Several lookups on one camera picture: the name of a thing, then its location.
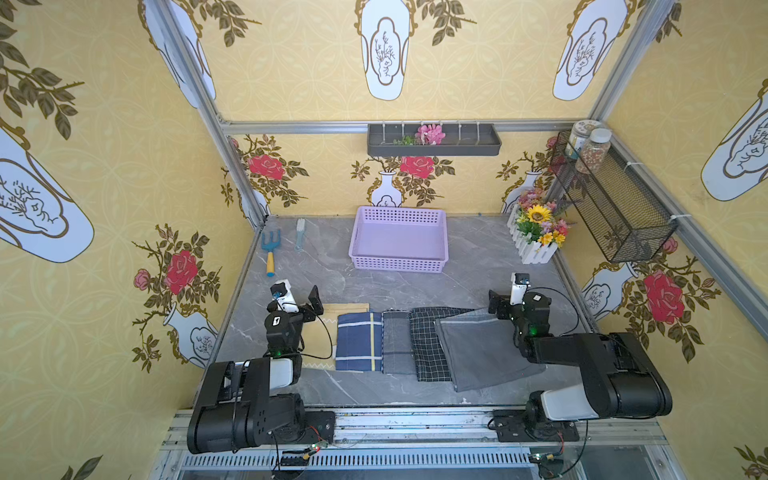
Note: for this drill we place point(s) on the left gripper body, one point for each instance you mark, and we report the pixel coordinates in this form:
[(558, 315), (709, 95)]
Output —
[(306, 307)]

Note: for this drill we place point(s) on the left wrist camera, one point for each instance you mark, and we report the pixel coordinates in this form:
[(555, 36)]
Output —
[(282, 298)]

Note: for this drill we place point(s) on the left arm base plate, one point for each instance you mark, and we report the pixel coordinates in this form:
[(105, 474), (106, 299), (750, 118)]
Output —
[(309, 428)]

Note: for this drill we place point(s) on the glass jar back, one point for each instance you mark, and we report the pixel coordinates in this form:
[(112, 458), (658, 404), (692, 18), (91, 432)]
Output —
[(579, 134)]

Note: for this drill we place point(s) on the plain grey pillowcase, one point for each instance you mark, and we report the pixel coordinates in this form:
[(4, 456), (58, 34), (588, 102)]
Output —
[(480, 351)]

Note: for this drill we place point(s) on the grey checked pillowcase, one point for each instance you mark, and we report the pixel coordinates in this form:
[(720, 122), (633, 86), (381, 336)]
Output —
[(397, 349)]

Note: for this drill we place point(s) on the lilac plastic basket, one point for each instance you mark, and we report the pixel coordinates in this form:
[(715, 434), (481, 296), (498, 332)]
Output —
[(399, 239)]

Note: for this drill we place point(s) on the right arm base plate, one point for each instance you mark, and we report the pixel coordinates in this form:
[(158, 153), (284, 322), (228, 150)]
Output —
[(520, 426)]

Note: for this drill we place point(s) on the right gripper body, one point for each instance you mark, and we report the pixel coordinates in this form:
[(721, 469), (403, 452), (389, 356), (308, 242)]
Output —
[(500, 304)]

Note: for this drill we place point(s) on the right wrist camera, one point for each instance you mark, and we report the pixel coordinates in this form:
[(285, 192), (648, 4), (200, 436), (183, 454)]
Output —
[(520, 285)]

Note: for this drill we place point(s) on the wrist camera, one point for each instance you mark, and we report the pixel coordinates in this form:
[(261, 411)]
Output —
[(520, 285), (282, 298)]

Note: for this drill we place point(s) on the navy plaid folded pillowcase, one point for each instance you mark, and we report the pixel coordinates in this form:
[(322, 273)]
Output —
[(359, 342)]

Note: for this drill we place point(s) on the glass jar front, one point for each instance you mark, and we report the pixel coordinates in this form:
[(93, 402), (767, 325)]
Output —
[(594, 150)]

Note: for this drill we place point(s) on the blue yellow garden fork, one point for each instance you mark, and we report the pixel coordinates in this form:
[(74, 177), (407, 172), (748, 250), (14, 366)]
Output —
[(270, 241)]

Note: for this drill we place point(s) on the flower box white fence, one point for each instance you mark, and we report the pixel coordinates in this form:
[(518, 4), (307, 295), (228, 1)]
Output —
[(537, 230)]

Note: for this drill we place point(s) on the glass jar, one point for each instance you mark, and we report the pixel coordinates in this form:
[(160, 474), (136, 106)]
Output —
[(579, 134), (594, 150)]

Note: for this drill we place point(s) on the black grid pillowcase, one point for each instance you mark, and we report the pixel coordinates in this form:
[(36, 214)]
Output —
[(430, 361)]

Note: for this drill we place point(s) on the black wire mesh shelf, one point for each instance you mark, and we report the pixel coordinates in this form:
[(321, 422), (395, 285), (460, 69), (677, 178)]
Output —
[(628, 221)]

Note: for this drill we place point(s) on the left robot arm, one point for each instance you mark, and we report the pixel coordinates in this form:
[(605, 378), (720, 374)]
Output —
[(238, 406)]

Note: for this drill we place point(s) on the tan folded pillowcase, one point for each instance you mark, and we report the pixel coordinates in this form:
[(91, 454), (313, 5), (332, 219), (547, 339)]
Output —
[(320, 336)]

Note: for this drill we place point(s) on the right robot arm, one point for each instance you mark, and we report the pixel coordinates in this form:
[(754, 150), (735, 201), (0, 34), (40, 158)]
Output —
[(618, 379)]

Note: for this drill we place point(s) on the pink artificial flower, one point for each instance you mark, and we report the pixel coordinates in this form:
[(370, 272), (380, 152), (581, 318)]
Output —
[(430, 134)]

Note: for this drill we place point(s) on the light blue small brush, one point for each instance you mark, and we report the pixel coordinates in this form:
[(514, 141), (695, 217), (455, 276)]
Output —
[(300, 234)]

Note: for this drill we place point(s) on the aluminium rail frame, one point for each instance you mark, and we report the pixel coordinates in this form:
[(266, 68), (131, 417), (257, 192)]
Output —
[(411, 439)]

